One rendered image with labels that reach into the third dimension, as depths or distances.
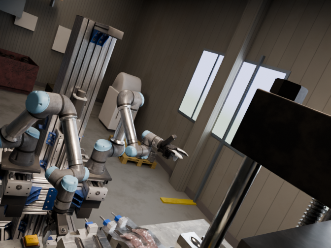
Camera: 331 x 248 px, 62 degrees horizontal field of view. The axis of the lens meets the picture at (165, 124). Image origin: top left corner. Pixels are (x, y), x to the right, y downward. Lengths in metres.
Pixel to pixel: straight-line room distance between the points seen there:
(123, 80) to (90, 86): 4.34
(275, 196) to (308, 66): 1.69
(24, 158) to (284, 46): 3.53
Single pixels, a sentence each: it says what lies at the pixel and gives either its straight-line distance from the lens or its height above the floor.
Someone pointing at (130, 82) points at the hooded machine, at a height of 1.20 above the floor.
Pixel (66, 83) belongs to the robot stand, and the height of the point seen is 1.58.
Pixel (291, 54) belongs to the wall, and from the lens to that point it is 4.17.
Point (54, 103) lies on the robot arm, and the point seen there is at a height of 1.56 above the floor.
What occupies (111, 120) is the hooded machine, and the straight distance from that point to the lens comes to 6.35.
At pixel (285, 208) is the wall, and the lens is 3.75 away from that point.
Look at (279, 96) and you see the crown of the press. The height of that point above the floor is 2.00.
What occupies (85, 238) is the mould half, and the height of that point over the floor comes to 0.89.
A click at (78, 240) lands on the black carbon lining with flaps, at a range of 1.73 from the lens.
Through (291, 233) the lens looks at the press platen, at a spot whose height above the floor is 1.54.
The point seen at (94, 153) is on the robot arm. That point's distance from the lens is 2.05.
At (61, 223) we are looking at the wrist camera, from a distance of 1.45.
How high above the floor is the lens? 1.97
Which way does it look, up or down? 12 degrees down
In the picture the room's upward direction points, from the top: 23 degrees clockwise
